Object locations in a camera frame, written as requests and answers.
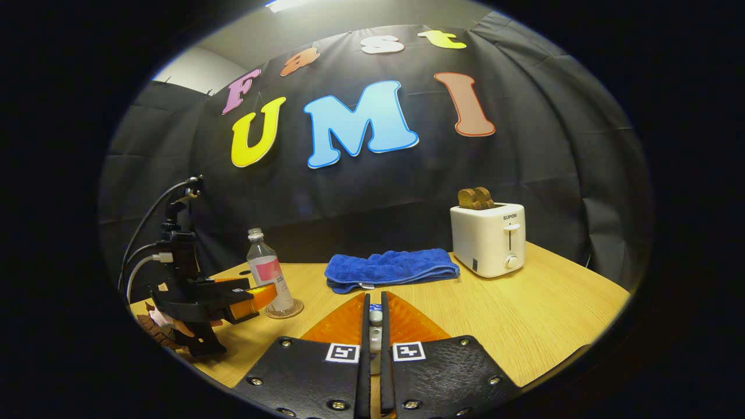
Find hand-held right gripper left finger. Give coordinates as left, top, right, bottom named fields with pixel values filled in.
left=233, top=293, right=371, bottom=419

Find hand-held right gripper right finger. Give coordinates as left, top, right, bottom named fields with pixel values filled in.
left=380, top=291, right=522, bottom=419

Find clear water bottle pink label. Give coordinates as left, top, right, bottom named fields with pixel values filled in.
left=247, top=228, right=296, bottom=315

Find round brown coaster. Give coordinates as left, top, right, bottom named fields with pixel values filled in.
left=265, top=298, right=304, bottom=319

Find blue folded towel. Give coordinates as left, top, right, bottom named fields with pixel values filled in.
left=325, top=249, right=460, bottom=294

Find white toaster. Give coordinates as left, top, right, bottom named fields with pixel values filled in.
left=450, top=203, right=526, bottom=279

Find black backdrop cloth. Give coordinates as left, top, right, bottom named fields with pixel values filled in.
left=99, top=23, right=652, bottom=292

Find white cable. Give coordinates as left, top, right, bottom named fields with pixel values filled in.
left=126, top=251, right=174, bottom=304

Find black cable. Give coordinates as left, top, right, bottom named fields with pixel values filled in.
left=118, top=179, right=196, bottom=292

